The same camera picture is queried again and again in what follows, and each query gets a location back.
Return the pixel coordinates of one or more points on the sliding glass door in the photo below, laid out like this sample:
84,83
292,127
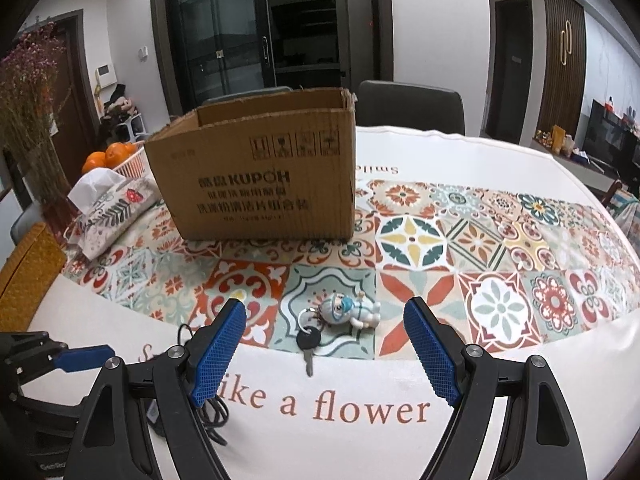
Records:
220,25

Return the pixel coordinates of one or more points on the woven wicker box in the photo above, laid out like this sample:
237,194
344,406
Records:
27,275

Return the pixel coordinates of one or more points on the wooden slat wall panel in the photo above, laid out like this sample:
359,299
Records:
555,85

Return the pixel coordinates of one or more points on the dark wooden door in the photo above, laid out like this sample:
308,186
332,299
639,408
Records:
77,110

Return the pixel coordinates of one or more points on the orange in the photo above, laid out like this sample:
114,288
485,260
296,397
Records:
94,162
119,154

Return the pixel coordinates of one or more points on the grey chair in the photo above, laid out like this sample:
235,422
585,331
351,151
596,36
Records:
410,107
25,230

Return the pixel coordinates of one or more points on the floral fabric tissue box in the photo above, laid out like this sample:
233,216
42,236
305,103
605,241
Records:
115,215

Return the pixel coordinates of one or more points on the white plastic fruit basket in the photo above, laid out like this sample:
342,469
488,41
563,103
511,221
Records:
132,165

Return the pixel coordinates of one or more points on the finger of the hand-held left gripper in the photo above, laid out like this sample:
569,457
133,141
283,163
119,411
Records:
82,357

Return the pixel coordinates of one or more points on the dried purple flowers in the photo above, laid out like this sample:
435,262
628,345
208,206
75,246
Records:
30,110

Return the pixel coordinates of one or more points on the brown cardboard box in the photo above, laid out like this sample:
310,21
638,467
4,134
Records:
250,195

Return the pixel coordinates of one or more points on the white tissue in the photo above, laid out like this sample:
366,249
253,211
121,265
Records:
95,185

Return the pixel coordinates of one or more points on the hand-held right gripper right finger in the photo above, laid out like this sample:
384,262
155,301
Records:
432,355

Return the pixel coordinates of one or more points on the patterned white tablecloth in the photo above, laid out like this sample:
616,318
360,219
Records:
500,395

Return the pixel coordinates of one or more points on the glass vase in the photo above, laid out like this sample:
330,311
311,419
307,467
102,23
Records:
57,215

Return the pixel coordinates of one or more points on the black television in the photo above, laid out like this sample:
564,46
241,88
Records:
610,140

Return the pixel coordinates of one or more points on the yellow box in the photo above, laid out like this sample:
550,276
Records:
558,138

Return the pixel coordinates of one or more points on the striped chair cushion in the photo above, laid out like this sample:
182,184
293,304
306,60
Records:
625,205

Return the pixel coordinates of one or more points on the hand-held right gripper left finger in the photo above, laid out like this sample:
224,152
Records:
220,355

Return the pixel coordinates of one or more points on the white shelf with plush toys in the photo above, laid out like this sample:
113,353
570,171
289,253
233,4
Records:
120,125

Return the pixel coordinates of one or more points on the white intercom panel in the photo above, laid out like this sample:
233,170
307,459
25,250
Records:
106,75

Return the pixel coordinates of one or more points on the dark interior door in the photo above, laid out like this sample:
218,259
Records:
515,70

